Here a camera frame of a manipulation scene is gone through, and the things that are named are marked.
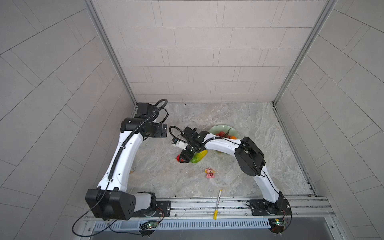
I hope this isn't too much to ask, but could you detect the black corrugated left cable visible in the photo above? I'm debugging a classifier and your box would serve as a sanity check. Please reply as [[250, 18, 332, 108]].
[[106, 98, 169, 184]]

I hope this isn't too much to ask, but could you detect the left controller circuit board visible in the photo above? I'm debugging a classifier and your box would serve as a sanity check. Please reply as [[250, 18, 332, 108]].
[[140, 221, 159, 231]]

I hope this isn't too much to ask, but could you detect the green yellow fake papaya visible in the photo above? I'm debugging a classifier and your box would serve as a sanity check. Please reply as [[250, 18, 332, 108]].
[[190, 150, 208, 164]]

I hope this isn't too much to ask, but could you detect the yellow white pen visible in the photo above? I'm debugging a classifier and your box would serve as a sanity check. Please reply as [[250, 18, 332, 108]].
[[213, 189, 222, 220]]

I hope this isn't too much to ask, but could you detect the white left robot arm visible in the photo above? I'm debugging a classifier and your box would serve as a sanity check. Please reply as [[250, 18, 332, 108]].
[[85, 99, 168, 220]]

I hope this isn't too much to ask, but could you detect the red lychee bunch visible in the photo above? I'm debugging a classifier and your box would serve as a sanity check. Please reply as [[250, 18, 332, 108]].
[[217, 128, 231, 139]]

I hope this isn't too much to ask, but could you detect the black corrugated cable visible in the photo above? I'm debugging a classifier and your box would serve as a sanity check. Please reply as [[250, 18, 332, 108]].
[[106, 98, 169, 184], [168, 125, 188, 143]]

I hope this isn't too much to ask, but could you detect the pale green fruit bowl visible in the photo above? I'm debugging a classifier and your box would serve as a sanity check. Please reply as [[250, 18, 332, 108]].
[[206, 125, 241, 157]]

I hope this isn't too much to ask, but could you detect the aluminium corner post left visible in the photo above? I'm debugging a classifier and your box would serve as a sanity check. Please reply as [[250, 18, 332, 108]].
[[84, 0, 137, 106]]

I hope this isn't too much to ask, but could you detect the pink pig toy figure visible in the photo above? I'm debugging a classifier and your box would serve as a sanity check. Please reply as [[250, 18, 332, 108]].
[[205, 168, 215, 179]]

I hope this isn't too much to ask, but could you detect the controller circuit board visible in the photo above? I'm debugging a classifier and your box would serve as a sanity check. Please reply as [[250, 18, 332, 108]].
[[140, 221, 159, 231], [269, 219, 286, 234]]

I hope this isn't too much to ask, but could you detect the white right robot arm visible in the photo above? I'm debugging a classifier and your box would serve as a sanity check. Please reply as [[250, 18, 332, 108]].
[[172, 127, 292, 217]]

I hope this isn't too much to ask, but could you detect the aluminium corner post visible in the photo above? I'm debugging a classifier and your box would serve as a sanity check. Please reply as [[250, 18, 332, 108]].
[[84, 0, 137, 106], [273, 0, 337, 106]]

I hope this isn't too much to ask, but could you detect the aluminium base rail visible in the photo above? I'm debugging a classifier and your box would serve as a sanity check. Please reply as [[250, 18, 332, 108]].
[[80, 196, 335, 223]]

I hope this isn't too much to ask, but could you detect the right controller circuit board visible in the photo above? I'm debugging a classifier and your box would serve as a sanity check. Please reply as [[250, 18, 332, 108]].
[[269, 219, 286, 234]]

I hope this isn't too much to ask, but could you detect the aluminium corner post right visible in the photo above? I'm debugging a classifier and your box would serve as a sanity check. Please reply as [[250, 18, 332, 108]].
[[273, 0, 337, 106]]

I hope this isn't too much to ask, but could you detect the black corrugated right cable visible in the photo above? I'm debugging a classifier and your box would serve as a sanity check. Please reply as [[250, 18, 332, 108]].
[[168, 125, 188, 143]]

